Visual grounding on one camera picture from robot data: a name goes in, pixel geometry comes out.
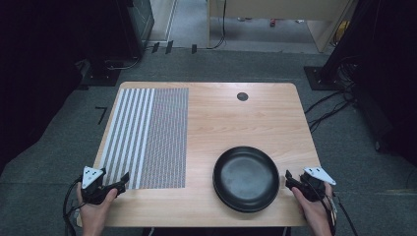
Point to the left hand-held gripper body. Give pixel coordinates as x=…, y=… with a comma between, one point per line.
x=93, y=191

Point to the black round plate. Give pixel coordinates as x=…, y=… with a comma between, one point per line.
x=244, y=207
x=246, y=175

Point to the grey white striped placemat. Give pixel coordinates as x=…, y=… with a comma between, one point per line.
x=154, y=137

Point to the person's right hand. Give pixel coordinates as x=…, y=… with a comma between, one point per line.
x=316, y=213

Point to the black round table grommet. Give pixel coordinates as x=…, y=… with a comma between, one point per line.
x=242, y=96

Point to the black stand base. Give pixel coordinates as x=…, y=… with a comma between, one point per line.
x=319, y=78
x=101, y=73

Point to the black tape strip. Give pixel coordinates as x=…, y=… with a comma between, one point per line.
x=169, y=47
x=155, y=47
x=194, y=48

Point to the person's left hand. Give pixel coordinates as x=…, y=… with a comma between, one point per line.
x=93, y=214

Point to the dark glass cabinet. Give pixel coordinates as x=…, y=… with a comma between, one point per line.
x=141, y=19

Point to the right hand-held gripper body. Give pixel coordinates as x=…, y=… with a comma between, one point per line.
x=313, y=187

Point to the light wooden desk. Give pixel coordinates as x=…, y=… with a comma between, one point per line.
x=282, y=8

